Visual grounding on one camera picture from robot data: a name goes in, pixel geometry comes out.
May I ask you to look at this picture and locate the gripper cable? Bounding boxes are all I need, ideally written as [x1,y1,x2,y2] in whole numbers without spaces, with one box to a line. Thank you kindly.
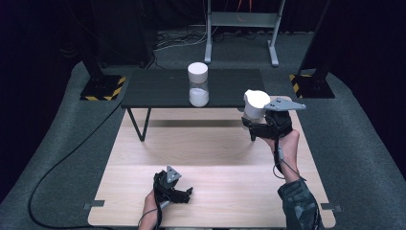
[272,137,307,183]
[137,200,170,230]

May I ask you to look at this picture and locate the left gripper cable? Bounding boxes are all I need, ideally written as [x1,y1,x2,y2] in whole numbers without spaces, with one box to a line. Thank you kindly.
[137,200,170,230]

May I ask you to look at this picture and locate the person's right hand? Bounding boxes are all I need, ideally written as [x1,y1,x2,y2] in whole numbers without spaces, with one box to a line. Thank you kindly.
[262,128,301,164]

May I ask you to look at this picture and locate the grey metal stand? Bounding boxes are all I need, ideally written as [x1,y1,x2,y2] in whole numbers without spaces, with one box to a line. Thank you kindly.
[203,0,286,67]

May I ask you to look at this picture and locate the long black floor cable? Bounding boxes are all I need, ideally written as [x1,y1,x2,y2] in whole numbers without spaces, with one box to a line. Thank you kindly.
[28,99,124,229]

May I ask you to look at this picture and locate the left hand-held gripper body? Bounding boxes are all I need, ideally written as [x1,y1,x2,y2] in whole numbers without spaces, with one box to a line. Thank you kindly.
[152,165,182,205]

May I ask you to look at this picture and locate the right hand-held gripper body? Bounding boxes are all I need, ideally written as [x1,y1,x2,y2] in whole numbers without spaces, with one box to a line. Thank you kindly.
[263,97,306,140]

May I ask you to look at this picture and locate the clear jar with spouted white lid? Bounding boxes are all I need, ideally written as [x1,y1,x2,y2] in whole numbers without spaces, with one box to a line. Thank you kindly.
[243,89,272,124]

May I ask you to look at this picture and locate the dark cabinet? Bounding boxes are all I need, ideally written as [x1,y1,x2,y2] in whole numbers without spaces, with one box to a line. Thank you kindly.
[92,0,157,69]

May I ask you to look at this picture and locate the bundle of floor cables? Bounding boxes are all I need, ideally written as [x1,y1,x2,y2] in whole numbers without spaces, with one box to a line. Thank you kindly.
[154,30,209,52]

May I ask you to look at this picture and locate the person's left hand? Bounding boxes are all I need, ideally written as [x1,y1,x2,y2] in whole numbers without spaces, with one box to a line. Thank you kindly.
[142,190,166,221]

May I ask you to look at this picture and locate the black shelf with metal legs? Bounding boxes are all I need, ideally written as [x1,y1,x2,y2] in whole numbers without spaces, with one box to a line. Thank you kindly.
[120,68,270,142]

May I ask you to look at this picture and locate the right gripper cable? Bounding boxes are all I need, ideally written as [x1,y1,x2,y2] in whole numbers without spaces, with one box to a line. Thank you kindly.
[272,137,307,183]

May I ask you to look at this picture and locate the black stand with striped base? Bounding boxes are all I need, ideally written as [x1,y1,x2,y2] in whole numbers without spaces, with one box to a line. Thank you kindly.
[68,0,127,102]
[288,0,336,100]

